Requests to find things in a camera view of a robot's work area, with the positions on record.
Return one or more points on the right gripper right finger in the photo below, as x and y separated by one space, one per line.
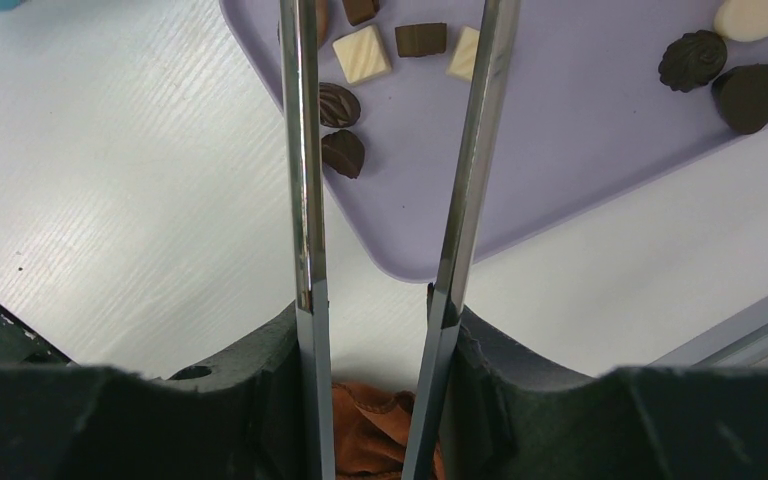
514 414

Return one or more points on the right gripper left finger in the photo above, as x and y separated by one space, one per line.
235 415

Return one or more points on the metal tongs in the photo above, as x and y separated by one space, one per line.
301 113

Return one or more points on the dark oval chocolate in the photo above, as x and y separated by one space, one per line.
344 152

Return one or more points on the dark ribbed chocolate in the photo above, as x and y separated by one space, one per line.
338 107

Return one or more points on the white square chocolate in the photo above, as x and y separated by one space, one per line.
462 61
362 55

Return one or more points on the dark square chocolate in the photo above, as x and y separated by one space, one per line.
420 40

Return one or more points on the brown round chocolate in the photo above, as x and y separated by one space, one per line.
322 16

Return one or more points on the white oval chocolate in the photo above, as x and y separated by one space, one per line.
742 20

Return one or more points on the brown cloth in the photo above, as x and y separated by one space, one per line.
371 431

